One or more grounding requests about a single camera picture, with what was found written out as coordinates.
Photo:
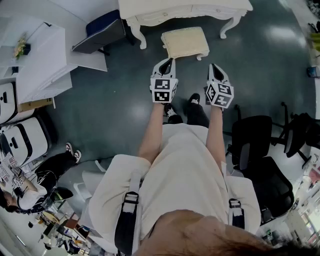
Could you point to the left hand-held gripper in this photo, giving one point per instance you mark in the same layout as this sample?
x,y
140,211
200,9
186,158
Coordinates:
x,y
162,90

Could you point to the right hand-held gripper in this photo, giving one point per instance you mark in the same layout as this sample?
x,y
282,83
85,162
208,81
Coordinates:
x,y
220,95

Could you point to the white ornate stool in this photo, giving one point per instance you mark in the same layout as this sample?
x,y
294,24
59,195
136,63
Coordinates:
x,y
185,41

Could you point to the white ornate dressing table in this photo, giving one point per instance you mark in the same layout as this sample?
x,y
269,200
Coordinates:
x,y
185,10

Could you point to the person's right forearm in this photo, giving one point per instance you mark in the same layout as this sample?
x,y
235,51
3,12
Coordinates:
x,y
215,135

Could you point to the person's left forearm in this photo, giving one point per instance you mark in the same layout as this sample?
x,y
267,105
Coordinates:
x,y
152,130

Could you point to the person's right shoe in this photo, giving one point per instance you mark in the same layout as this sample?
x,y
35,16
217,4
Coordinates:
x,y
194,98

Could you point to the person's shoe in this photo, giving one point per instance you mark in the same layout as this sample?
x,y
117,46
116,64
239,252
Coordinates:
x,y
194,98
170,110

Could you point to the person's left shoe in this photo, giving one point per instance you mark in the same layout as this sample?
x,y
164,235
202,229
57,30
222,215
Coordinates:
x,y
170,110

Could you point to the person's black trousers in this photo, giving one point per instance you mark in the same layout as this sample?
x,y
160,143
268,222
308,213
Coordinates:
x,y
197,115

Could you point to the grey upholstered chair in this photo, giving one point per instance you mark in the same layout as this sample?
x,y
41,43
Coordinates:
x,y
105,27

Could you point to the black mesh office chair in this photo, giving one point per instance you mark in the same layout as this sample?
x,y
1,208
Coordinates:
x,y
265,175
297,135

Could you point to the person's cream shirt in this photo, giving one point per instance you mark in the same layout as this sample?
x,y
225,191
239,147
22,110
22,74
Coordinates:
x,y
185,175

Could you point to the white shelf cabinet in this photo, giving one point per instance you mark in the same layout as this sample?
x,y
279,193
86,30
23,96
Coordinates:
x,y
47,62

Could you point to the cardboard box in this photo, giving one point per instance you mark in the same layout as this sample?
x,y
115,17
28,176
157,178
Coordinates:
x,y
35,105

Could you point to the white plastic chair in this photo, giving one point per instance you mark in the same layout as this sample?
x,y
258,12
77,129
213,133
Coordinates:
x,y
86,182

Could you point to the yellow flowers in black pot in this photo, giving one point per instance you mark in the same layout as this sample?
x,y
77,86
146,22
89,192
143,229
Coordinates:
x,y
21,48

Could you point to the white case with black trim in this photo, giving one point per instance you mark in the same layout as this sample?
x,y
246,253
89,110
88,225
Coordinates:
x,y
22,140
6,102

